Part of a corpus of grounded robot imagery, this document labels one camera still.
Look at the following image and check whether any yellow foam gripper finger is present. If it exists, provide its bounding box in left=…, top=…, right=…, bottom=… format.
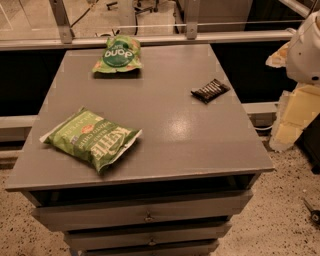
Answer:
left=269, top=83, right=320, bottom=151
left=265, top=43, right=289, bottom=68

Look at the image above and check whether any black rxbar chocolate bar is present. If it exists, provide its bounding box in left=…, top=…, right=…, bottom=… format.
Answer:
left=191, top=79, right=230, bottom=104

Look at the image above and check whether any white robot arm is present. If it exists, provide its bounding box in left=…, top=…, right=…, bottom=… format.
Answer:
left=266, top=11, right=320, bottom=151

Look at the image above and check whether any grey drawer cabinet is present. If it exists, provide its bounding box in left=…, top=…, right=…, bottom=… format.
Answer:
left=6, top=45, right=273, bottom=256

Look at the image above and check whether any green snack pouch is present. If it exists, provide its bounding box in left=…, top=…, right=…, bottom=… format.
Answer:
left=92, top=35, right=142, bottom=73

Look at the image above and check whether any green kettle chips bag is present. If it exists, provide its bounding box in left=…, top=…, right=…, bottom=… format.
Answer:
left=40, top=107, right=142, bottom=173

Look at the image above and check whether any white cable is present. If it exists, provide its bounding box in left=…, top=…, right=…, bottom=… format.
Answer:
left=253, top=124, right=274, bottom=132

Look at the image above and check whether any metal window rail frame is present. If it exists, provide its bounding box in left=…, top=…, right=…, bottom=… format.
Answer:
left=0, top=0, right=318, bottom=51

